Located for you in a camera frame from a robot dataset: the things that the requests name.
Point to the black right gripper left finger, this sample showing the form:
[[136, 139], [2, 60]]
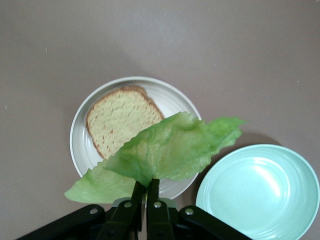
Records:
[[120, 222]]

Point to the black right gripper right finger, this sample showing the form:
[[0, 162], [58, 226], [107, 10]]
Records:
[[160, 225]]

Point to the green lettuce leaf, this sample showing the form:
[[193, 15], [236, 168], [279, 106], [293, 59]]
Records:
[[170, 150]]

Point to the light brown bread slice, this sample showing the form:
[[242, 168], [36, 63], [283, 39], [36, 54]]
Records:
[[117, 120]]

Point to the beige plate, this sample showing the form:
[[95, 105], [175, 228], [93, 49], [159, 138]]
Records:
[[82, 150]]

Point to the mint green plate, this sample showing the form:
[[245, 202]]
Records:
[[262, 195]]

